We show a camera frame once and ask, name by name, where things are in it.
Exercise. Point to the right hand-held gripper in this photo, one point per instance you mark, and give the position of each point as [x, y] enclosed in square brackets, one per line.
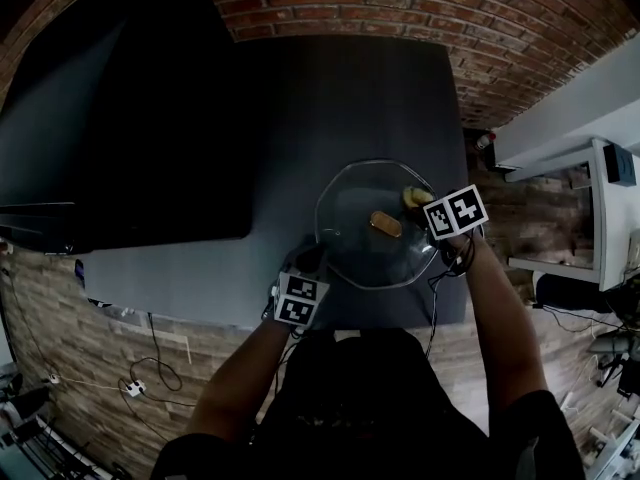
[460, 210]

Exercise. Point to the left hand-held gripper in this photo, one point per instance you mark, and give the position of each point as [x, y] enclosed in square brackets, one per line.
[300, 300]

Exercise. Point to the yellow sponge cloth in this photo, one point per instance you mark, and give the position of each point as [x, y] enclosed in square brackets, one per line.
[415, 197]

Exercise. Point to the clear glass plate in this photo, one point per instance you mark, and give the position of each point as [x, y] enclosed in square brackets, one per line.
[365, 253]

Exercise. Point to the person's left forearm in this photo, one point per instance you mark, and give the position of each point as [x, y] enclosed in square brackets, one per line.
[240, 378]

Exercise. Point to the person's right forearm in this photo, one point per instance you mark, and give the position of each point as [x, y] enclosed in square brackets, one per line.
[500, 338]

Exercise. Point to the small white bottle red cap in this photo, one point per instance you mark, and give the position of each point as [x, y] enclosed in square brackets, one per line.
[484, 141]

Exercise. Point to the person's black shirt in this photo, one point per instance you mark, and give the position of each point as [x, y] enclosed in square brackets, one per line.
[360, 418]

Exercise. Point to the white desk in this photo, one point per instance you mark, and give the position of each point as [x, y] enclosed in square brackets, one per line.
[607, 228]

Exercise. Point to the black box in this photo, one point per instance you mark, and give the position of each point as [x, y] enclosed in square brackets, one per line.
[620, 164]

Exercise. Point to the large black appliance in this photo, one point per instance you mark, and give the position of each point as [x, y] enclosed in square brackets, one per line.
[125, 133]

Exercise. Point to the black stand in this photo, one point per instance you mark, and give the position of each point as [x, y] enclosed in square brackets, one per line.
[615, 353]

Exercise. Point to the slim white power strip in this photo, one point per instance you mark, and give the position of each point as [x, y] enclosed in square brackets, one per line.
[568, 401]

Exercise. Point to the black metal rack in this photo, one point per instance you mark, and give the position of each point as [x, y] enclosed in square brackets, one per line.
[35, 433]

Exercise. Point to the white metal frame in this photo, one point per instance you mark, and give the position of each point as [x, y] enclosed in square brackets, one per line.
[617, 448]

